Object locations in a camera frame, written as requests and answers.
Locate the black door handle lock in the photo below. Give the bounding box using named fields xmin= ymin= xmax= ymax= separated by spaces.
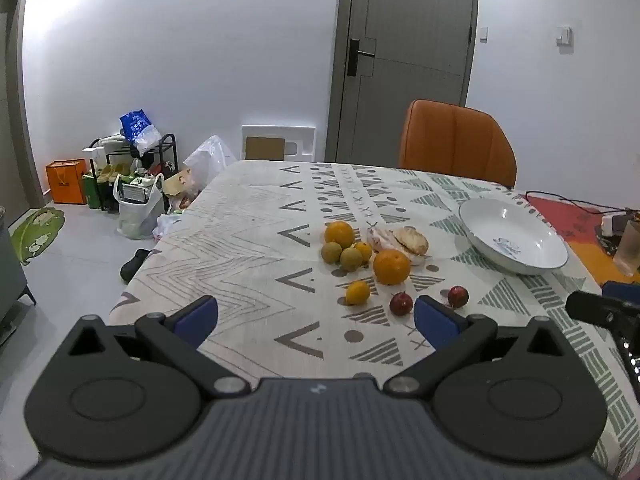
xmin=346 ymin=38 xmax=377 ymax=77

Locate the white foam packaging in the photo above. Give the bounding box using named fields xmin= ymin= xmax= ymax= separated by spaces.
xmin=241 ymin=125 xmax=317 ymax=163

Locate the grey door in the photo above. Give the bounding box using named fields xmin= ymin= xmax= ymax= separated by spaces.
xmin=327 ymin=0 xmax=481 ymax=166

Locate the brown paper bag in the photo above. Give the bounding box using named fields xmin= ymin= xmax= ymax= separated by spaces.
xmin=162 ymin=170 xmax=196 ymax=196

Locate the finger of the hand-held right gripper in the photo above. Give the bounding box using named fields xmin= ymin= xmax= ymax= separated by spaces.
xmin=602 ymin=282 xmax=640 ymax=306
xmin=566 ymin=289 xmax=628 ymax=330

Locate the green box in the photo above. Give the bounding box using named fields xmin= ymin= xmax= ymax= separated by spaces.
xmin=82 ymin=172 xmax=103 ymax=208

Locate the orange paper box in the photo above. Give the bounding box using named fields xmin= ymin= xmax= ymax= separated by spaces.
xmin=46 ymin=159 xmax=88 ymax=205

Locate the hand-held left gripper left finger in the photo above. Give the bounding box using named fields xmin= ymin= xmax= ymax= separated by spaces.
xmin=60 ymin=295 xmax=251 ymax=401

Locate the white plate with blue rim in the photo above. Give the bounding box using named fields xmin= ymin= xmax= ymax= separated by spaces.
xmin=458 ymin=197 xmax=569 ymax=276

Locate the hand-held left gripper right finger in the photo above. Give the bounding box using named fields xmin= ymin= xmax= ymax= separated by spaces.
xmin=385 ymin=295 xmax=576 ymax=401

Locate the black shoe rack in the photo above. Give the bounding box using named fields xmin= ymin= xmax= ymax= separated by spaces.
xmin=82 ymin=133 xmax=177 ymax=211

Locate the brown cardboard sheet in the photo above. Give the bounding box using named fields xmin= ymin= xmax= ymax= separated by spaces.
xmin=245 ymin=136 xmax=286 ymax=162

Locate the large orange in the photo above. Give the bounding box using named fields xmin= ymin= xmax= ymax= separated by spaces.
xmin=372 ymin=249 xmax=412 ymax=286
xmin=324 ymin=221 xmax=356 ymax=250

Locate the green floor mat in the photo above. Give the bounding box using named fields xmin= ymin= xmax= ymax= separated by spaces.
xmin=10 ymin=207 xmax=66 ymax=266

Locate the blue and white bag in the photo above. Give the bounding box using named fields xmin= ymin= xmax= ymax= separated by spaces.
xmin=120 ymin=109 xmax=162 ymax=156

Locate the red orange printed mat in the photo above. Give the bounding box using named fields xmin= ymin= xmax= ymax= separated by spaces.
xmin=520 ymin=194 xmax=640 ymax=286

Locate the black slipper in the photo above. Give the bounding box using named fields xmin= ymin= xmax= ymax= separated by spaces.
xmin=120 ymin=249 xmax=151 ymax=283

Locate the white plastic shopping bag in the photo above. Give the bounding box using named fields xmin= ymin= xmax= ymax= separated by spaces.
xmin=112 ymin=172 xmax=166 ymax=240

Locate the orange leather chair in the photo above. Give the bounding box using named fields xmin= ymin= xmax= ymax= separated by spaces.
xmin=400 ymin=100 xmax=518 ymax=188

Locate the clear plastic bag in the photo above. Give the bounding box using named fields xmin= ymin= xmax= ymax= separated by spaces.
xmin=183 ymin=135 xmax=238 ymax=196

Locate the black cable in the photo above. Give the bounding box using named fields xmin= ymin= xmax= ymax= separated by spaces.
xmin=525 ymin=190 xmax=640 ymax=217

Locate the clear glass cup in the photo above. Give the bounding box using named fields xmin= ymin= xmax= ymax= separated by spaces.
xmin=612 ymin=217 xmax=640 ymax=276

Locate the grey cabinet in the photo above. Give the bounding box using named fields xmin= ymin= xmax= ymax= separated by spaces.
xmin=0 ymin=207 xmax=37 ymax=346

